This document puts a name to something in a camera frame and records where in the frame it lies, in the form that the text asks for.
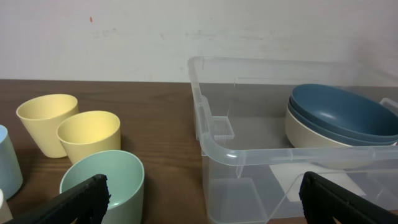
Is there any yellow cup front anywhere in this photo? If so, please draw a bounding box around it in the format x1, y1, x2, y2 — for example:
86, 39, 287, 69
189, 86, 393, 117
56, 111, 121, 164

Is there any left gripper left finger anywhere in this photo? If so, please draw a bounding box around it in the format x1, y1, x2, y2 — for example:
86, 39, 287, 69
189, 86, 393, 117
6, 174, 111, 224

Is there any yellow cup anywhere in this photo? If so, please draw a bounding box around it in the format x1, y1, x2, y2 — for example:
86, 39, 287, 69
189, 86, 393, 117
56, 111, 121, 164
16, 94, 79, 158

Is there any yellow cup rear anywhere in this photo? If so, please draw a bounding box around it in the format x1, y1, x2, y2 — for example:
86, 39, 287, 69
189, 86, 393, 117
16, 94, 79, 158

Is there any large beige bowl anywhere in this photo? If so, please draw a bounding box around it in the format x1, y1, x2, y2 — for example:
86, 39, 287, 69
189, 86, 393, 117
285, 107, 397, 149

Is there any clear plastic storage container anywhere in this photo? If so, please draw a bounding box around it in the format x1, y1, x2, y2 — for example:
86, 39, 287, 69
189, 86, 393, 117
188, 57, 397, 223

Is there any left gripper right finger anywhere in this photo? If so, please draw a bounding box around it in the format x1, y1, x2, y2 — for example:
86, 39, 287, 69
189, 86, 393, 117
299, 171, 397, 224

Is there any dark blue bowl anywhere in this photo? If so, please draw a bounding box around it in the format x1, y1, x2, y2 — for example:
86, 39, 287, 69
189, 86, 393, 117
287, 101, 397, 146
290, 84, 397, 144

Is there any light blue cup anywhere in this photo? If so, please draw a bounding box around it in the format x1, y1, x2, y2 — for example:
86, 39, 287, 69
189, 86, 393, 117
0, 125, 23, 200

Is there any mint green cup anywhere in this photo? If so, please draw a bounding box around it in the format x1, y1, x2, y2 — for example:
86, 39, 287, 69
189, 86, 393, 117
59, 150, 145, 224

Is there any cream white cup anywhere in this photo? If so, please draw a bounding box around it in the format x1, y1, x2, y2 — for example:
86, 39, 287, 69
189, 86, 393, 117
0, 190, 13, 224

